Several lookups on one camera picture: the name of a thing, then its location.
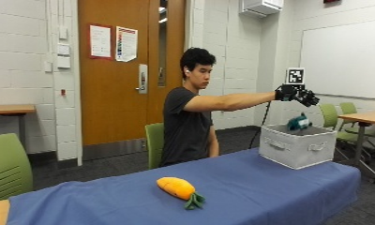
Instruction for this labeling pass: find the blue tablecloth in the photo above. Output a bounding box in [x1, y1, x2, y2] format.
[5, 147, 362, 225]

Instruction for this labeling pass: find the wooden door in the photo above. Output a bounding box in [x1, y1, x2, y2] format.
[76, 0, 188, 147]

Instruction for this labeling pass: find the grey fabric storage bin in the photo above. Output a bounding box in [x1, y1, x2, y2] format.
[257, 123, 338, 171]

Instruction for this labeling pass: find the narrow door window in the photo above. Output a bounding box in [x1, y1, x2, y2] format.
[156, 0, 168, 88]

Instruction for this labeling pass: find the white paper notice red frame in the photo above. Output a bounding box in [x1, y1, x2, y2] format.
[88, 23, 113, 60]

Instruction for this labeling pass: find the white cube of black markers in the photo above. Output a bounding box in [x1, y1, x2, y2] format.
[285, 67, 305, 85]

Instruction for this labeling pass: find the black glove cable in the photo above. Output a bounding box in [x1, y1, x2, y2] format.
[246, 99, 273, 150]

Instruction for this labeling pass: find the green chair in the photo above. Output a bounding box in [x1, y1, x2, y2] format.
[144, 122, 166, 171]
[317, 103, 363, 163]
[338, 101, 375, 158]
[0, 132, 34, 203]

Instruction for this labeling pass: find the metal door kick plate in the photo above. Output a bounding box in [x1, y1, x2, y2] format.
[81, 138, 148, 161]

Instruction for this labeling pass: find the teal plush toy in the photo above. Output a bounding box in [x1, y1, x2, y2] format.
[285, 112, 313, 132]

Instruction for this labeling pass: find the colourful paper poster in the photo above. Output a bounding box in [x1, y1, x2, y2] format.
[113, 25, 138, 63]

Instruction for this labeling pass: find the the person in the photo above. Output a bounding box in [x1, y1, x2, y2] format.
[160, 47, 321, 168]

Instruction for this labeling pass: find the metal door handle plate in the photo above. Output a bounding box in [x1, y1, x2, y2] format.
[133, 63, 148, 95]

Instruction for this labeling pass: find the white wall switch box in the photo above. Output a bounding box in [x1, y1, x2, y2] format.
[54, 55, 70, 69]
[54, 43, 70, 57]
[57, 25, 69, 40]

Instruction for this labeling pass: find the wooden table with metal legs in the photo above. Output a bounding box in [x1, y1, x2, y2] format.
[337, 110, 375, 185]
[0, 103, 37, 148]

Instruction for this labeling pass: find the whiteboard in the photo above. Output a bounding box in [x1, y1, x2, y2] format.
[298, 19, 375, 101]

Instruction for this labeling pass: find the dark grey t-shirt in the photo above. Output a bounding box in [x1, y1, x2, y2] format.
[160, 86, 214, 167]

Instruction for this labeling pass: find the white wall-mounted unit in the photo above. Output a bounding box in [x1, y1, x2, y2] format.
[237, 0, 285, 19]

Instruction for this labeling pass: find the orange carrot plush toy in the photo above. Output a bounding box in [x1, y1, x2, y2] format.
[154, 176, 206, 211]

